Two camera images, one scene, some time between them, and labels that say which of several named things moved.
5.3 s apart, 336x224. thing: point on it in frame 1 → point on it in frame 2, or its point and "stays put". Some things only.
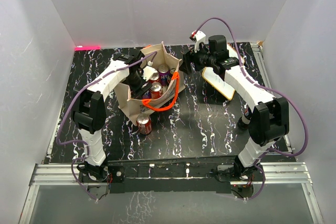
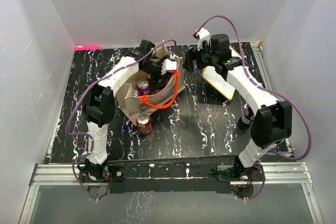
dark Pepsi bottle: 243,121 stays put
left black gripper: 137,92 → 155,82
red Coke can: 144,123 stays put
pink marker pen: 87,48 stays put
